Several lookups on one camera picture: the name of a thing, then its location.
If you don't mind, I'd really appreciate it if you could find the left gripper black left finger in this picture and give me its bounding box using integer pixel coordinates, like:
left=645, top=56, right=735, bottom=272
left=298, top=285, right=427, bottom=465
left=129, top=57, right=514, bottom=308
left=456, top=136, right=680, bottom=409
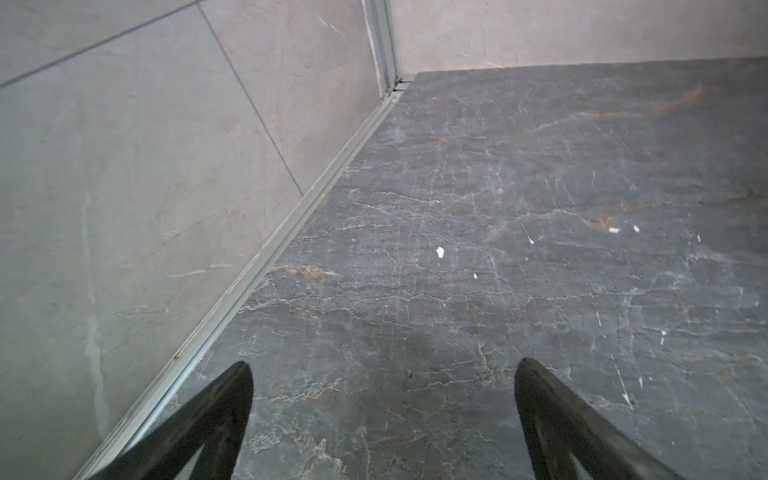
left=93, top=361, right=254, bottom=479

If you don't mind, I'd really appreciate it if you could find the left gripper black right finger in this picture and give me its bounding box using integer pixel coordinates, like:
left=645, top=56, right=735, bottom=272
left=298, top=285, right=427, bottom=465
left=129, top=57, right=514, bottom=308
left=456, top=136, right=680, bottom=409
left=514, top=358, right=681, bottom=479

